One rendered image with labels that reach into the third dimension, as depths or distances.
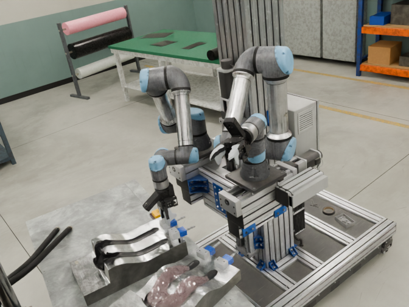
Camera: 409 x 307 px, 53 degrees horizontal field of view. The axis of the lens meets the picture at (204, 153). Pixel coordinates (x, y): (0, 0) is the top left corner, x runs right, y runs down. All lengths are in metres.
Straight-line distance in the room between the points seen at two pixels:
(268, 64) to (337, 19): 5.34
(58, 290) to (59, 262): 0.20
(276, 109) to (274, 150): 0.20
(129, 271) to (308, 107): 1.29
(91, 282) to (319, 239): 1.64
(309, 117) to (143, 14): 7.22
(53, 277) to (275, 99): 1.33
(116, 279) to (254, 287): 1.03
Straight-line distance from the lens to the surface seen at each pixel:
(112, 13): 7.79
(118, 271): 1.90
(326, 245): 2.94
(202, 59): 4.92
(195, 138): 2.38
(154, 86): 2.02
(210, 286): 1.75
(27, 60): 8.34
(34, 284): 3.51
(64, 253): 2.28
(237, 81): 1.79
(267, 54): 1.78
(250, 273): 2.74
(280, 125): 1.88
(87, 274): 2.00
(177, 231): 1.98
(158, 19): 9.50
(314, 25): 7.35
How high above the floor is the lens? 2.12
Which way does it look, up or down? 27 degrees down
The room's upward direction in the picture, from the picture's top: 9 degrees counter-clockwise
